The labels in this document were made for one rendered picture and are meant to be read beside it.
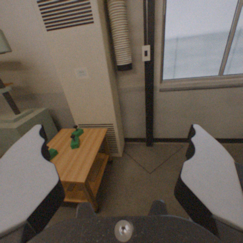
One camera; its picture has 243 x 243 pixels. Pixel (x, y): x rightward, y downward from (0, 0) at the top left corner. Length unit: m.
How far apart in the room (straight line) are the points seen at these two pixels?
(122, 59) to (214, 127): 1.41
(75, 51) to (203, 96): 1.41
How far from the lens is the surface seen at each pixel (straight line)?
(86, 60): 1.30
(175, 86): 1.59
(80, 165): 1.11
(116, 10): 1.34
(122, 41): 1.32
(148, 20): 1.42
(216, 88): 1.74
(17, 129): 1.70
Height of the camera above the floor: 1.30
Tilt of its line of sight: 31 degrees down
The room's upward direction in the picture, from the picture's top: 8 degrees counter-clockwise
